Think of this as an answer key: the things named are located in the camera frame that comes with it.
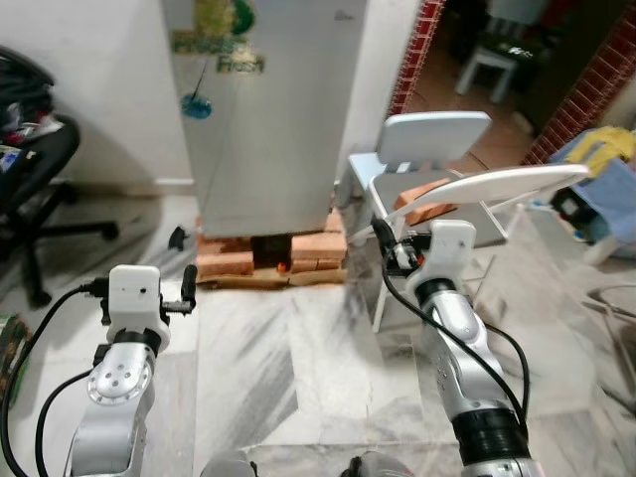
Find single orange brick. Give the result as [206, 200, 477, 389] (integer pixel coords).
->
[395, 179, 461, 227]

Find white oval table top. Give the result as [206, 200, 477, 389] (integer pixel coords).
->
[370, 163, 594, 244]

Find white plastic chair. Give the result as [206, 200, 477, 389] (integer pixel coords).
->
[343, 111, 518, 334]

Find black box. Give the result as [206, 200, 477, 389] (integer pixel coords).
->
[549, 187, 597, 241]

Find green patterned box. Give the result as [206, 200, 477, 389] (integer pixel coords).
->
[0, 313, 28, 384]

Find grey robot left leg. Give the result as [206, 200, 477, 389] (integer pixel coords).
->
[199, 452, 261, 477]

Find grey robot leg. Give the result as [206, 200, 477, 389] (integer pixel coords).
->
[343, 452, 416, 477]
[199, 452, 261, 477]

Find blue hanging ornament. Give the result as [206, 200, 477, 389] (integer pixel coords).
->
[181, 91, 216, 121]

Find blue cloth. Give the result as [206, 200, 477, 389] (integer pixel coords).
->
[545, 127, 636, 249]

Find white stool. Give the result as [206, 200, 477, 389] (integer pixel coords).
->
[455, 40, 528, 106]

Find yellow cloth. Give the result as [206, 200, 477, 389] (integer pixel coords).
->
[571, 125, 636, 178]

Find grey robot right leg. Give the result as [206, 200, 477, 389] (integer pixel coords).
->
[343, 452, 416, 477]

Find green fresh sticker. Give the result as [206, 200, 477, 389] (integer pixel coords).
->
[171, 0, 267, 77]

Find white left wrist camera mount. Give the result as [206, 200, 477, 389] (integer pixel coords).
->
[105, 264, 167, 334]

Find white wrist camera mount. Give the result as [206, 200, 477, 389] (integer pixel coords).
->
[105, 264, 167, 334]
[425, 220, 478, 289]

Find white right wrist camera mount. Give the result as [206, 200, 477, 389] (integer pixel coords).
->
[425, 220, 478, 289]

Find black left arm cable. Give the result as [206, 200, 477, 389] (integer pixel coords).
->
[35, 370, 98, 477]
[0, 281, 108, 477]

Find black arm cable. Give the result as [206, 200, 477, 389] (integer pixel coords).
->
[0, 281, 108, 477]
[35, 370, 98, 477]
[378, 243, 533, 443]

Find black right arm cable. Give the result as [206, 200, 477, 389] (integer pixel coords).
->
[378, 243, 533, 443]

